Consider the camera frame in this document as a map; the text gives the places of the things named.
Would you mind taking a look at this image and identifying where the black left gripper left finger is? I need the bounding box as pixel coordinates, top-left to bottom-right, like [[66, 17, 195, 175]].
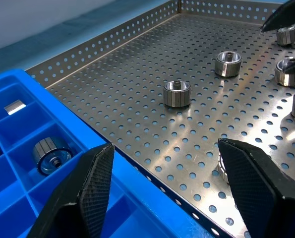
[[27, 143, 115, 238]]

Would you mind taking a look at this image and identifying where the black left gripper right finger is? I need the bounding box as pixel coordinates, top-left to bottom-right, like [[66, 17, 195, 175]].
[[218, 138, 295, 238]]

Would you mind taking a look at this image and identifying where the blue compartment bin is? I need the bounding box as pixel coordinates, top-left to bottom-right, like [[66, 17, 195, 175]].
[[0, 68, 214, 238]]

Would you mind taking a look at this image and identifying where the perforated metal tray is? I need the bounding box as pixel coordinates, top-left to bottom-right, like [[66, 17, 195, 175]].
[[27, 0, 295, 238]]

